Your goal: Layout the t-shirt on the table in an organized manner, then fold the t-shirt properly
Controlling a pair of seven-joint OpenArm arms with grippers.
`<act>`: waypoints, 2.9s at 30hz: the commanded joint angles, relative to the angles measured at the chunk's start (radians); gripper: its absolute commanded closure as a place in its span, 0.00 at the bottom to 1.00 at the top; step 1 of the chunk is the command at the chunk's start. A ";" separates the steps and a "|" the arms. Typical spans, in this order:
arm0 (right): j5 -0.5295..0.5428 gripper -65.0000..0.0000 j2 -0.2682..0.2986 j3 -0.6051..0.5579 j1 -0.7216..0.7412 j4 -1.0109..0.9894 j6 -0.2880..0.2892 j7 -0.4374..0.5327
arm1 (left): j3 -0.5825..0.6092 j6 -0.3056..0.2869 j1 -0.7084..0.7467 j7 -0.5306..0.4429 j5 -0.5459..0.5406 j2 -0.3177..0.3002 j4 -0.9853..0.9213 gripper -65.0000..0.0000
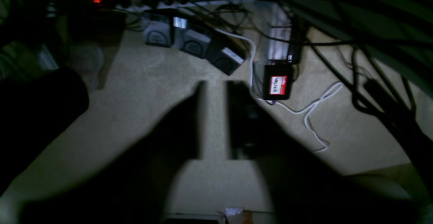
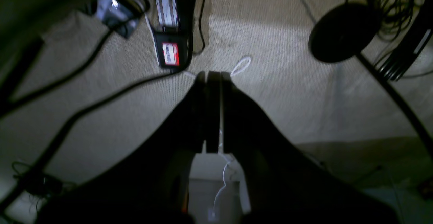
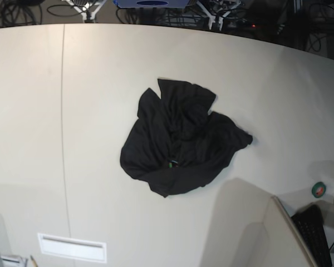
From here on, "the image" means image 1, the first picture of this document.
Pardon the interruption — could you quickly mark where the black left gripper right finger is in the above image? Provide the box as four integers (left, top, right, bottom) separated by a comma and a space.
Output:
226, 82, 419, 224

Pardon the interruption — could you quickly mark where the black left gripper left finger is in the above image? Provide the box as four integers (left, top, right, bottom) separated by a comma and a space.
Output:
20, 81, 206, 224

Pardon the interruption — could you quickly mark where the black labelled power adapter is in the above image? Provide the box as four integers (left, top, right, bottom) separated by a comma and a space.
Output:
262, 64, 294, 100

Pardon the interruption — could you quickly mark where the grey black box middle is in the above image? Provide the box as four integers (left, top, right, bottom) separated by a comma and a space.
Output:
179, 26, 213, 59

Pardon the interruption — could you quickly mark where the grey black box left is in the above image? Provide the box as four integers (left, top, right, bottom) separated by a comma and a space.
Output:
141, 10, 174, 48

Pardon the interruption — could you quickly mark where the black cable bundle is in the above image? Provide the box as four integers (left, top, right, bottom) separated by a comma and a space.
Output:
189, 0, 433, 191

